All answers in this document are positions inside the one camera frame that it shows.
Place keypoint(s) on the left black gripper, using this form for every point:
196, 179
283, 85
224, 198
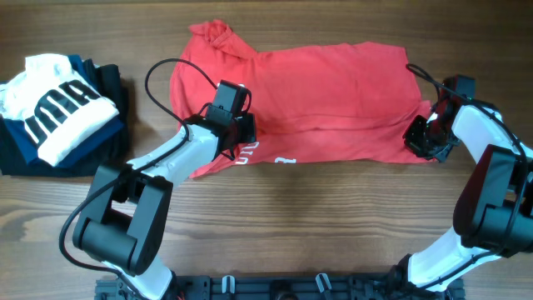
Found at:
246, 134

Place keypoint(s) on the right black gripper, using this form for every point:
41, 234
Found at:
411, 142

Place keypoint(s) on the red t-shirt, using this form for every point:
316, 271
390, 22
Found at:
311, 104

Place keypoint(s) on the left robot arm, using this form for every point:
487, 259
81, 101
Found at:
121, 222

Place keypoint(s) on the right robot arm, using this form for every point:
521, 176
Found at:
493, 215

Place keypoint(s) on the blue folded garment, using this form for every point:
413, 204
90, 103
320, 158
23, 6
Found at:
55, 112

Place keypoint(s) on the black folded garment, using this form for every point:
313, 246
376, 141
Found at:
111, 142

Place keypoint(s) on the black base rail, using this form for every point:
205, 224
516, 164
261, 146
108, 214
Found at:
359, 286

